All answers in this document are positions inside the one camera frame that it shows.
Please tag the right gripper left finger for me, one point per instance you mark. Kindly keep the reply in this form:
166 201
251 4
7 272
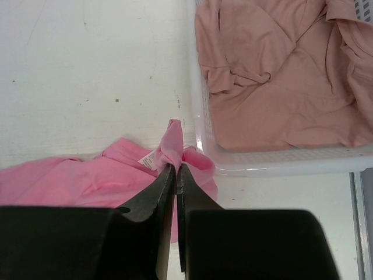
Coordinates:
131 241

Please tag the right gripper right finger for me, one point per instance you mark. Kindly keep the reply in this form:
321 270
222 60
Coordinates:
218 243

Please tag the pink t shirt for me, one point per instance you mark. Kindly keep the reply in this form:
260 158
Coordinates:
113 177

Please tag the white plastic basket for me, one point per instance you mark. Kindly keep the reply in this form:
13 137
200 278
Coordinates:
289 162

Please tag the beige t shirt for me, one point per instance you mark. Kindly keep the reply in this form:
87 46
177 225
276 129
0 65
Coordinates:
286 74

